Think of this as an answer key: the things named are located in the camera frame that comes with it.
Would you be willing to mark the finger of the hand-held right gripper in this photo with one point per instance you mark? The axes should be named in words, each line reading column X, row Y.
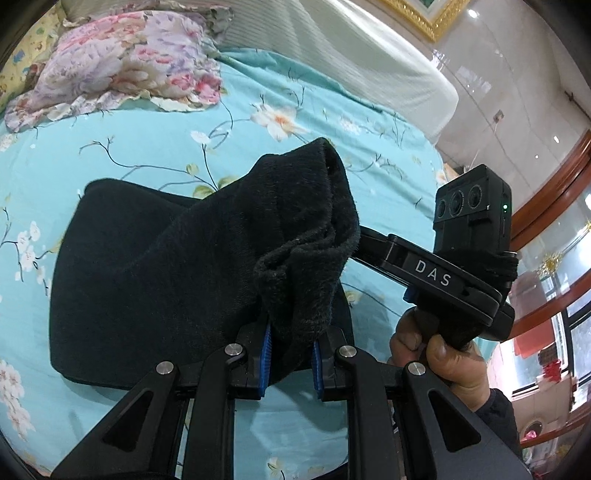
column 371, row 249

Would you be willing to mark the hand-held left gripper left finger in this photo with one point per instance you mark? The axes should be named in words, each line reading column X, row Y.
column 265, row 355

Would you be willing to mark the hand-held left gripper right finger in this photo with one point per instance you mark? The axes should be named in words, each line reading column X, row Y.
column 316, row 364

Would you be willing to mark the black pants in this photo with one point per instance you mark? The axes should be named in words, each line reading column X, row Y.
column 161, row 277

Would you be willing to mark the person's right forearm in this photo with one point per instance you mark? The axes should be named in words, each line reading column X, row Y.
column 501, row 420

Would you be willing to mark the person's right hand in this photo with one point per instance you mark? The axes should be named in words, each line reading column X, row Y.
column 461, row 374

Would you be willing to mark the white striped headboard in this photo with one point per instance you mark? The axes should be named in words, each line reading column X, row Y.
column 346, row 60

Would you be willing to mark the gold framed landscape painting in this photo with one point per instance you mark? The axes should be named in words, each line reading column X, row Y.
column 429, row 18

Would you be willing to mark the teal floral bed sheet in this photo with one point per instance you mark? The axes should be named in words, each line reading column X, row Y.
column 138, row 138

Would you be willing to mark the pink floral pillow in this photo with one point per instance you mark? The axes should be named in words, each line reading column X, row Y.
column 129, row 60

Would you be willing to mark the yellow printed pillow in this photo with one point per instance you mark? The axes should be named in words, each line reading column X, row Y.
column 23, row 55

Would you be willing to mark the wooden window frame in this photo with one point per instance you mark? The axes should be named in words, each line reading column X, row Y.
column 554, row 180

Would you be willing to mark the wall socket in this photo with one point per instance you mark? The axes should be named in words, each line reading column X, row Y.
column 498, row 116

